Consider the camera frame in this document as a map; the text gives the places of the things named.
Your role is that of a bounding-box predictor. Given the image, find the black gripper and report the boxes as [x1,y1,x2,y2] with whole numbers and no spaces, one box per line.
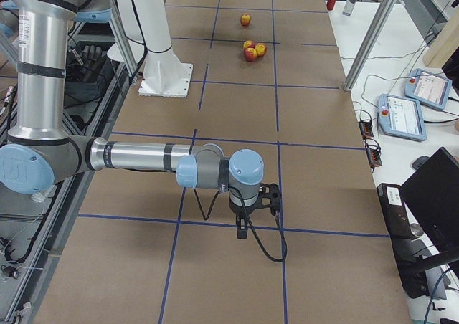
[229,189,262,239]

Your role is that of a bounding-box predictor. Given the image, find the front red yellow apple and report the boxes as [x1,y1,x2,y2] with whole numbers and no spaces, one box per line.
[243,47,257,62]

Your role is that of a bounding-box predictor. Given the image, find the black box with label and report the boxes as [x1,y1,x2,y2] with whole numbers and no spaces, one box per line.
[377,183,424,239]

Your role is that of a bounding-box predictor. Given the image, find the right red yellow apple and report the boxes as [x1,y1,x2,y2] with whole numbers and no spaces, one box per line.
[255,43,268,58]

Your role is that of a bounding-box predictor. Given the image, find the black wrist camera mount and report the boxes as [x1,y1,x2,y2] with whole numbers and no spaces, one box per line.
[257,183,282,216]

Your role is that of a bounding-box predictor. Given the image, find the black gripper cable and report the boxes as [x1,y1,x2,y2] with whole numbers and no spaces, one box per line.
[193,184,288,262]

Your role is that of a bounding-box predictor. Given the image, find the near teach pendant tablet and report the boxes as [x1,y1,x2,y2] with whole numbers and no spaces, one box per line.
[377,94,427,142]

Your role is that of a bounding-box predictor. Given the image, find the black laptop computer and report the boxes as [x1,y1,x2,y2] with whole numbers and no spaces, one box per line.
[400,147,458,252]

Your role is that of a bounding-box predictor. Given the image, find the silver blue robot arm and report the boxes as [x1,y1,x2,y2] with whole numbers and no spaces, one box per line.
[1,0,264,238]

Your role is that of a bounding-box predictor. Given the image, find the orange black connector board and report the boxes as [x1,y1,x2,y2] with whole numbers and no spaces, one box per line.
[364,138,382,170]
[358,110,374,138]

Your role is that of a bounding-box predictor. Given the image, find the lower orange black connector board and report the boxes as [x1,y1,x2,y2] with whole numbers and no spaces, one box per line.
[364,138,382,170]

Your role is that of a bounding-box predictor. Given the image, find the lone red yellow apple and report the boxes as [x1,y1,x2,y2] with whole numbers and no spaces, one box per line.
[240,14,252,27]

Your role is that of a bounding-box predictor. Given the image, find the wooden board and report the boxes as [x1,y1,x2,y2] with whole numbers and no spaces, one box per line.
[422,11,459,68]

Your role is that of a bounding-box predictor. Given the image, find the aluminium frame post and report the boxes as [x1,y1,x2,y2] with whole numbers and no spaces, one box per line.
[344,0,397,92]

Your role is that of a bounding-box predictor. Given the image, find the upper orange black connector board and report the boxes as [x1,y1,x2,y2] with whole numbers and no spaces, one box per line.
[358,110,374,138]

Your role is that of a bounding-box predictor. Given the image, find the far teach pendant tablet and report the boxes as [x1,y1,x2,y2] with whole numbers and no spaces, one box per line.
[404,68,452,110]

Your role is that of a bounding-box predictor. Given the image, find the back red yellow apple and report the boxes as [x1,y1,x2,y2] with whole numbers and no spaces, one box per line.
[243,40,255,49]

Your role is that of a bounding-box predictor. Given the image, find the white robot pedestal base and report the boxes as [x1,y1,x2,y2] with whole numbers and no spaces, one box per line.
[117,0,193,97]

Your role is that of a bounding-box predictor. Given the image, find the grey computer mouse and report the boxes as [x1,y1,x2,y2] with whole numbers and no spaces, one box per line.
[411,156,430,170]

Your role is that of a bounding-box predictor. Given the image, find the teach pendant tablet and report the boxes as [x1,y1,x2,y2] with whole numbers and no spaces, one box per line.
[377,94,427,142]
[404,68,452,110]

